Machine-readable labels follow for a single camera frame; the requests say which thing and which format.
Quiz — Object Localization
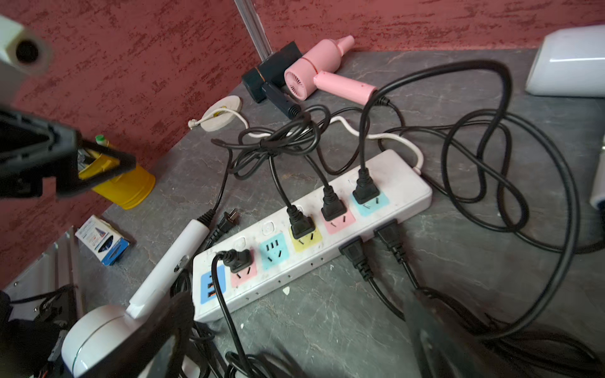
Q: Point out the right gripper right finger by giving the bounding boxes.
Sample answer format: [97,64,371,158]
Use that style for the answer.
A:
[404,290,525,377]

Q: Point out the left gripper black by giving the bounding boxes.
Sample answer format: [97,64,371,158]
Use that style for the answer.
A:
[1,106,136,198]

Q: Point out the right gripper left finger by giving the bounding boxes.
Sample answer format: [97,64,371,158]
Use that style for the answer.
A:
[77,293,195,377]

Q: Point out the white power strip coloured sockets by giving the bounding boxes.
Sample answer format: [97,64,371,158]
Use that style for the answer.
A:
[192,150,433,323]

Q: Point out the black plug with cable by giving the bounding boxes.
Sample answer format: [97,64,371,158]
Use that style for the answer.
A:
[304,155,347,221]
[351,60,581,341]

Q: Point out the yellow pencil cup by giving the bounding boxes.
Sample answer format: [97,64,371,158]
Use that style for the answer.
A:
[79,149,156,210]

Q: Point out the white blue box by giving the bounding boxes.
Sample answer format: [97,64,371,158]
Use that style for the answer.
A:
[76,215,131,266]

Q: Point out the large white hair dryer front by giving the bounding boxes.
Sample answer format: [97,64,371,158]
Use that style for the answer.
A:
[61,220,210,377]

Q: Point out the black plug in red socket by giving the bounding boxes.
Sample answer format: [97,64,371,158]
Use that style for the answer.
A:
[210,247,303,378]

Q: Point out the white tape roll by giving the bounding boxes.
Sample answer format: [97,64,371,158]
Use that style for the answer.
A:
[187,95,249,132]

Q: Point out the black hair dryer back left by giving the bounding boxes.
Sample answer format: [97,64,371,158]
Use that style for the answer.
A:
[242,42,303,120]

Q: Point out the pink hair dryer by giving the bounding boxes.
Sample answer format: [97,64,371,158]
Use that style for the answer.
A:
[284,36,377,106]

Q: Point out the white hair dryer back centre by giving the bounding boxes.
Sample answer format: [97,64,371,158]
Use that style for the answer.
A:
[525,24,605,211]

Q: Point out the white power strip cable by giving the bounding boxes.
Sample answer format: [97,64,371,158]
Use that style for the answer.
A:
[187,107,425,176]

